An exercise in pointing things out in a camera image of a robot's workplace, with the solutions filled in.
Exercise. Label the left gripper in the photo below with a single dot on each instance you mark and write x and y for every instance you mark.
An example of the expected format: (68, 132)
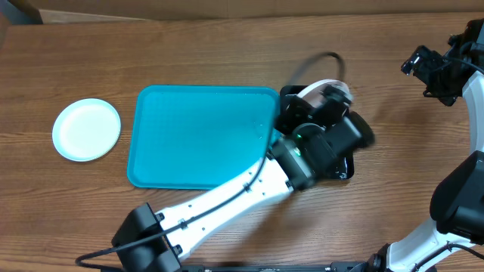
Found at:
(294, 106)

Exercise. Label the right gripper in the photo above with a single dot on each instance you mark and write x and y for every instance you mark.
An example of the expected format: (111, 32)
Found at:
(428, 61)

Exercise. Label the white plate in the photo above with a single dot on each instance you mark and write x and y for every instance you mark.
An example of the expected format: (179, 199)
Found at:
(313, 94)

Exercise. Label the teal plastic tray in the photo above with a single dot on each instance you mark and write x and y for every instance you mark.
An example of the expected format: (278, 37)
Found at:
(197, 137)

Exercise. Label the light blue plate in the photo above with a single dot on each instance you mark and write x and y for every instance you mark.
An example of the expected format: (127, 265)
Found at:
(86, 130)

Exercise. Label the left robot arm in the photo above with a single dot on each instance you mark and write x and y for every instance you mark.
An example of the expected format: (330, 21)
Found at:
(319, 138)

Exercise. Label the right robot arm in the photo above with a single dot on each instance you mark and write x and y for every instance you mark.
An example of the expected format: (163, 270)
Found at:
(456, 207)

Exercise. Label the cardboard sheet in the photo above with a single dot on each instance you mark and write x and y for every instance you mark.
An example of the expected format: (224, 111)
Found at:
(228, 9)

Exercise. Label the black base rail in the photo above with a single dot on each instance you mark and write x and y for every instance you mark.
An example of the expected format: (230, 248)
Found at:
(338, 266)

